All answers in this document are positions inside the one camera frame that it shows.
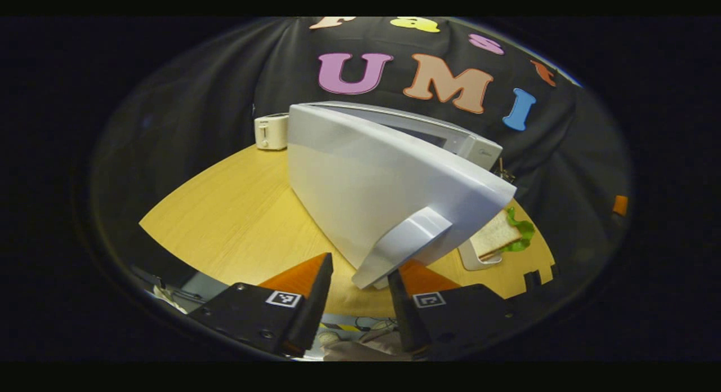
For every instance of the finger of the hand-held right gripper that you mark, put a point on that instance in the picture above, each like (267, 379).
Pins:
(620, 205)

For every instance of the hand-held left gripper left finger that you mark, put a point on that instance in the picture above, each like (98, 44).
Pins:
(315, 307)

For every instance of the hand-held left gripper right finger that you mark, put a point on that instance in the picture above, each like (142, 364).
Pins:
(403, 313)

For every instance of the lettuce sandwich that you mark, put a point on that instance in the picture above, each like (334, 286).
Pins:
(495, 234)

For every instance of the white microwave oven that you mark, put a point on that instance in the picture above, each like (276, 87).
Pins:
(366, 178)

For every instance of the person's leg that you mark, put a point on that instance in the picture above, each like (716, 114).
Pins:
(366, 347)

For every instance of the white plastic tray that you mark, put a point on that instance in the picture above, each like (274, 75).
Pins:
(470, 259)

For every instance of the white toaster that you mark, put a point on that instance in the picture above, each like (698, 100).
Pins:
(271, 132)

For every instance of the black backdrop cloth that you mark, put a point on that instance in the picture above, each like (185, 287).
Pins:
(197, 99)

